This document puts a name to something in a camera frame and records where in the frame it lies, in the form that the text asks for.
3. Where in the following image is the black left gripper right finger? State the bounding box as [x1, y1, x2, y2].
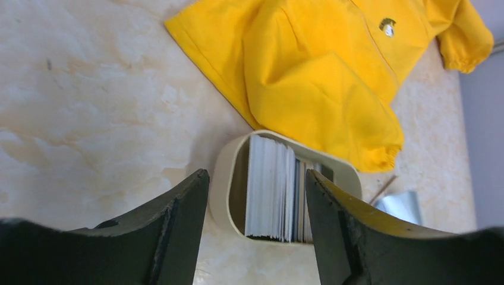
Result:
[305, 170, 503, 284]

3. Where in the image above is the beige card holder wallet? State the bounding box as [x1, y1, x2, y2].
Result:
[373, 191, 423, 226]

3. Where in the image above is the stack of cards in tray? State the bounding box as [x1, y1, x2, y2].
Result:
[244, 135, 322, 243]

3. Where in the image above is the yellow jacket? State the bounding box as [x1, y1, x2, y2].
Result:
[165, 0, 494, 173]

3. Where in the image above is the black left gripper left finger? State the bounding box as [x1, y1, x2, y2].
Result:
[1, 169, 209, 284]

